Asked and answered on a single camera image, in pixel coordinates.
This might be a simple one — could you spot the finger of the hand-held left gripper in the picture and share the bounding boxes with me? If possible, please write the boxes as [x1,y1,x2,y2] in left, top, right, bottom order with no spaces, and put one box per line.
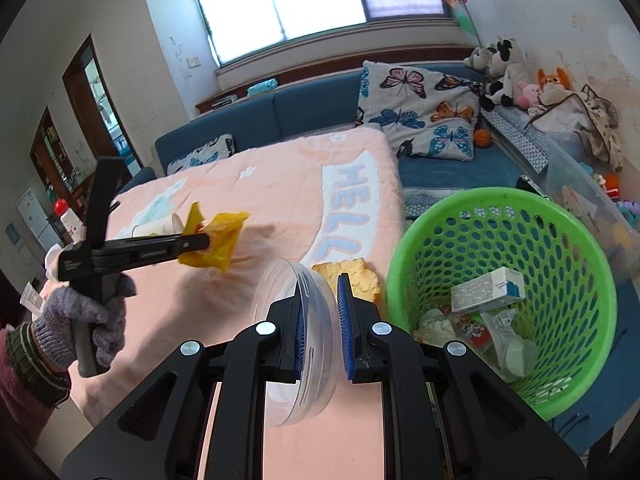
[97,247,209,268]
[99,234,212,252]

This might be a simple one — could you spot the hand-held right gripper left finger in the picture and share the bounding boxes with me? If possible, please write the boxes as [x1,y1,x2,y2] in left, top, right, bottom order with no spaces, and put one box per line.
[60,280,307,480]

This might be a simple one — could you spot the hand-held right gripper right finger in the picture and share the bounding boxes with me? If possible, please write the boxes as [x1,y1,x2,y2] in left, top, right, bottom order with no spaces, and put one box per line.
[336,273,587,480]

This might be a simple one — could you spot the yellow snack wrapper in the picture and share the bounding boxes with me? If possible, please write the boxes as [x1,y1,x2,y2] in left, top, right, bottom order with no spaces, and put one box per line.
[178,201,251,275]

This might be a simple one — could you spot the clear plastic round container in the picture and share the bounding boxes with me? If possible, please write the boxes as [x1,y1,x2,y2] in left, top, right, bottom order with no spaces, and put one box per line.
[248,258,337,428]

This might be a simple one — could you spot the green plastic mesh basket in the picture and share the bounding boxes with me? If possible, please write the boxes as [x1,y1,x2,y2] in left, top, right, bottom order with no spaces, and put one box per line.
[385,186,617,422]

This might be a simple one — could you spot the person's left forearm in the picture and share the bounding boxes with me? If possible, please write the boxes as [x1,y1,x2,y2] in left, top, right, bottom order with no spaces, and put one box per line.
[0,321,74,461]

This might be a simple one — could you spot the person's left hand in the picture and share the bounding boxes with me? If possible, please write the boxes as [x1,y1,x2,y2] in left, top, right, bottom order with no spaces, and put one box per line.
[31,272,138,377]

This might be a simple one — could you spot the white paper cup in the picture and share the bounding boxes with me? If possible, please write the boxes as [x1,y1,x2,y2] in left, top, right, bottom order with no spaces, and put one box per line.
[131,212,186,239]

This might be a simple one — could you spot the white bottle with red cap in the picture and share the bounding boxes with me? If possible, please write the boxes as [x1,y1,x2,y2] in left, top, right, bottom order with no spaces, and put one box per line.
[54,199,86,244]

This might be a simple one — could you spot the yellow sponge piece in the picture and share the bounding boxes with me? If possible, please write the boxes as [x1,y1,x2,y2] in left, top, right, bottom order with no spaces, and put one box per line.
[311,257,384,304]

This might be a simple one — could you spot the wooden shelf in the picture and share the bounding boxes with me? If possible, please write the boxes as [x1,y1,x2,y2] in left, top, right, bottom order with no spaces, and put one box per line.
[30,107,77,197]

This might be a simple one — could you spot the white fridge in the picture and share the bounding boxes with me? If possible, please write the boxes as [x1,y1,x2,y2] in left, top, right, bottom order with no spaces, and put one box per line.
[15,187,57,262]

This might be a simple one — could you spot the crumpled white tissue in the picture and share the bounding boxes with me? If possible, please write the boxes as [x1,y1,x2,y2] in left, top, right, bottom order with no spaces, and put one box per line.
[415,308,458,346]

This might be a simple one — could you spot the small butterfly print pillow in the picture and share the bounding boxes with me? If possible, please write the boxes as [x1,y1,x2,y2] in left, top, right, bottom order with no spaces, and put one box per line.
[166,133,236,177]

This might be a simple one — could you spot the pink blanket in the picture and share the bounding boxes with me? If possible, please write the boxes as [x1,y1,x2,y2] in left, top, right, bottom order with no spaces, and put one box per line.
[37,126,406,480]

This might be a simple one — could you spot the white carton box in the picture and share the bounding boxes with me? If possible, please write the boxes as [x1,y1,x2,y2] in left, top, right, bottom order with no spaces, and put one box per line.
[450,266,527,314]

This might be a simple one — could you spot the crumpled clear plastic wrapper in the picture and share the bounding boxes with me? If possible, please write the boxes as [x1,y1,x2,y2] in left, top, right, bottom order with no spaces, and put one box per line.
[480,307,542,379]

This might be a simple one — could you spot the blue sofa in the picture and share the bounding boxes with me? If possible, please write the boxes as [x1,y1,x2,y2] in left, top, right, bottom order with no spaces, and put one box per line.
[129,61,551,221]

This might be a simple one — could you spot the large butterfly print pillow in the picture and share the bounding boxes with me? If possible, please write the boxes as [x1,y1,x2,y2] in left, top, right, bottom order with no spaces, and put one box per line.
[355,60,488,162]

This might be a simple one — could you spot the blue white patterned box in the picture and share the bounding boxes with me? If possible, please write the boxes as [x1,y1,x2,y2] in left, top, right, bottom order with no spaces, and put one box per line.
[480,109,553,173]

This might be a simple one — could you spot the clear plastic storage box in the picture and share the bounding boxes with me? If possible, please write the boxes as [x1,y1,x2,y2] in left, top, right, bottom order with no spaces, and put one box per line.
[545,132,640,286]

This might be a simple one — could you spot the window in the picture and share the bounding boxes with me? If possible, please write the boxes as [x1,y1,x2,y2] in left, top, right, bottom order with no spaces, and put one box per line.
[187,0,447,66]

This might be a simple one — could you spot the pink pig plush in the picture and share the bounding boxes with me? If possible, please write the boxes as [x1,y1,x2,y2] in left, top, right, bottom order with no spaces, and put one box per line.
[517,80,544,110]

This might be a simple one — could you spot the pile of colourful toys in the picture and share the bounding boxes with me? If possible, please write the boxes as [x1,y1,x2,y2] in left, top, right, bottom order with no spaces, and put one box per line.
[582,162,640,261]

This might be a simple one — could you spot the grey plush toy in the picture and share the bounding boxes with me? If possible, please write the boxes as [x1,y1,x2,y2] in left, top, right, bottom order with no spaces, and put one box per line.
[462,46,498,71]

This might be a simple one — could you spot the white cloth bag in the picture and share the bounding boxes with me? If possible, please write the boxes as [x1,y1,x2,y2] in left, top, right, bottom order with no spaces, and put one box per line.
[527,90,592,134]

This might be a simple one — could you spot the black and white cow plush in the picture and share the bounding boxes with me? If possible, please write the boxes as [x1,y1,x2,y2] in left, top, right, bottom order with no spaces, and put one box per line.
[480,37,524,111]

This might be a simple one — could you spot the orange fox plush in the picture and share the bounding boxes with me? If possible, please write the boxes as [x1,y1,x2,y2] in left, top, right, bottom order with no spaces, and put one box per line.
[537,67,571,93]

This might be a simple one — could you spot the colourful pinwheel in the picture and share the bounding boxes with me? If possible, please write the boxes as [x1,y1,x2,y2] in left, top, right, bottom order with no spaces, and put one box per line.
[434,0,484,47]

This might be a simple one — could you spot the wooden door frame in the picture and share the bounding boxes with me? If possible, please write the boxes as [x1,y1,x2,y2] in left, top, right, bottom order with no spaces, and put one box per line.
[62,35,137,182]

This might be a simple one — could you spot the black camera device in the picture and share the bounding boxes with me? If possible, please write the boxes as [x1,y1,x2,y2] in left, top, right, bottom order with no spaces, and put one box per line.
[515,175,547,199]

